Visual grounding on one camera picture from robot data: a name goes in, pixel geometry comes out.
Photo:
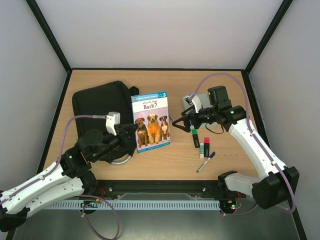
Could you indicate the dog picture book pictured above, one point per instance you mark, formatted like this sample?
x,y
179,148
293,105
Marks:
x,y
151,114

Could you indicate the black frame rail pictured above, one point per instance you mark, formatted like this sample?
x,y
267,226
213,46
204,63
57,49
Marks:
x,y
204,188

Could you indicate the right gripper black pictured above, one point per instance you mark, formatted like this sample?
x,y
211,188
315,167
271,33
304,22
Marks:
x,y
190,119

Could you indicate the white glue stick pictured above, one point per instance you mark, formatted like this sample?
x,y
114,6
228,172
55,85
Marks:
x,y
201,150

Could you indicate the light blue cable duct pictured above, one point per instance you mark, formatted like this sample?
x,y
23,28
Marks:
x,y
148,205

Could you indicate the black student backpack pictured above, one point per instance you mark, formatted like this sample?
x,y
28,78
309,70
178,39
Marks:
x,y
100,100

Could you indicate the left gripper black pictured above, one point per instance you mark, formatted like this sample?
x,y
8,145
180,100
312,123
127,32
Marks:
x,y
122,130

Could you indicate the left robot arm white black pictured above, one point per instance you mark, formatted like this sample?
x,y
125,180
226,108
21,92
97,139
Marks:
x,y
66,178

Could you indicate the grey notebook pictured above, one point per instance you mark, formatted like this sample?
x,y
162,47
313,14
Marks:
x,y
205,102

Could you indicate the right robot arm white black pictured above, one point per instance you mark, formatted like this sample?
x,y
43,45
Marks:
x,y
276,183

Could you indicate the pink highlighter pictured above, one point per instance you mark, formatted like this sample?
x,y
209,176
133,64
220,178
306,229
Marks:
x,y
206,147

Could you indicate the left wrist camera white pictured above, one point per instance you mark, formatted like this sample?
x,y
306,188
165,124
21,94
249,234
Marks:
x,y
112,119

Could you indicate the blue capped marker pen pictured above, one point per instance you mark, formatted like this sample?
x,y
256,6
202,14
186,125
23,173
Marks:
x,y
206,161

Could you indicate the green highlighter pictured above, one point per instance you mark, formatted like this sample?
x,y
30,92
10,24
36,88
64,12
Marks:
x,y
195,137

